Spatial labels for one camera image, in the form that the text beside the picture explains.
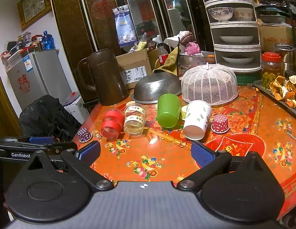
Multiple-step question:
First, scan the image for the clear plastic cup HBD band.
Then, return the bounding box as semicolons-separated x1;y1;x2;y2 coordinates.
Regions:
124;101;147;136

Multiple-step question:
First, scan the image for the purple polka dot cupcake cup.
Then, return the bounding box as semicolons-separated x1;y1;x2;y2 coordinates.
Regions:
77;128;92;143

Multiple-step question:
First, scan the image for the red polka dot cupcake cup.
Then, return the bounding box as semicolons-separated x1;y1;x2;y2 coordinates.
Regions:
211;114;229;134

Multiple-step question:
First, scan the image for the white paper cup leaf print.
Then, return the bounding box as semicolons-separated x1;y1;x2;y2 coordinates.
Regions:
183;100;212;141

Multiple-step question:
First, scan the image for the red plastic cup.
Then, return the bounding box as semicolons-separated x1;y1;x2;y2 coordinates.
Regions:
100;109;124;141

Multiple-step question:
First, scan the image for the green plastic cup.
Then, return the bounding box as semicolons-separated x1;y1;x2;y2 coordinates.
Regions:
157;94;182;128

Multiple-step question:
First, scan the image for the black garbage bag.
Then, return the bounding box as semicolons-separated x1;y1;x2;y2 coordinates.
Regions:
19;95;81;142

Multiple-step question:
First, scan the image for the white carton box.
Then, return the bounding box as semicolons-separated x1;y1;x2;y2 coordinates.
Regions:
63;92;89;124

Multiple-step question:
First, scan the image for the red floral tablecloth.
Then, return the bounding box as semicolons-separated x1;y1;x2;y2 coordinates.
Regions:
83;86;296;216

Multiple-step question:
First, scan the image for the grey small refrigerator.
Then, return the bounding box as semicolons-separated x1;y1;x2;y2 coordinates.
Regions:
7;49;72;110

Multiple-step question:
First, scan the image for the white mesh food cover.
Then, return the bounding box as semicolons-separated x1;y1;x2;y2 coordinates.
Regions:
181;63;239;106

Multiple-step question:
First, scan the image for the brown plastic pitcher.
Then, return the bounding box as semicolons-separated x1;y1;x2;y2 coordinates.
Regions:
77;48;129;106

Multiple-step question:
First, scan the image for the green plastic basket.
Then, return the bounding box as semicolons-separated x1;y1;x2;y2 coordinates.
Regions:
234;70;261;86

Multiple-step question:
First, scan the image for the steel colander bowl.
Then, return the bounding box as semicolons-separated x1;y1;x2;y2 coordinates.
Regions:
131;72;182;104

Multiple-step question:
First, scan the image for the blue water bottle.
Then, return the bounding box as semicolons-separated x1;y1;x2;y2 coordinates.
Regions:
42;31;56;50

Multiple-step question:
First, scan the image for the olive green cloth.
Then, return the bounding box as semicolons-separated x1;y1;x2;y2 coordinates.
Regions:
152;46;179;76

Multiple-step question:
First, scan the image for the tray of dried orange peels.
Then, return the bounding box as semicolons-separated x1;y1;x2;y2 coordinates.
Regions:
253;74;296;118

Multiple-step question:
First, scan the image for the cardboard box with label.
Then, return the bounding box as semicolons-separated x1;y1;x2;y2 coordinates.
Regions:
116;49;152;90

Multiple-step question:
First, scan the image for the glass jar red lid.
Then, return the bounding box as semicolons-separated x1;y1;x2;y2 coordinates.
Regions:
261;52;283;90

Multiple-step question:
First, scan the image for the pink plastic bag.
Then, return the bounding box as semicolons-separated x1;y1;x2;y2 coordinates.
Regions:
185;42;201;55

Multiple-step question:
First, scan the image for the red label drink bottle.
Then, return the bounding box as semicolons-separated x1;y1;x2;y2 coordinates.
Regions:
158;43;169;66

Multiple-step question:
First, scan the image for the steel kettle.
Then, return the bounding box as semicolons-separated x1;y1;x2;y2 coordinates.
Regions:
274;43;296;76

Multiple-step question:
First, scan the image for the blue white snack bag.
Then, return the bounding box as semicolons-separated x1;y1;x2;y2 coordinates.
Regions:
112;5;137;48

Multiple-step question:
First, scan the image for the dark wooden wardrobe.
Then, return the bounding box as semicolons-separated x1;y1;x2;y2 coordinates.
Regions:
51;0;213;102

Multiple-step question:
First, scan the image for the blue floral white bowl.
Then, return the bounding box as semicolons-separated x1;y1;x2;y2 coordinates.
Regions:
208;7;233;22

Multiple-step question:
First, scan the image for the white tiered dish rack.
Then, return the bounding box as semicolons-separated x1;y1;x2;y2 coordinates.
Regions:
203;0;261;72

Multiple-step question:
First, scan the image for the wooden framed wall clock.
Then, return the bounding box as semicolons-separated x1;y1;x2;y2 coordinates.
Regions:
17;0;52;31

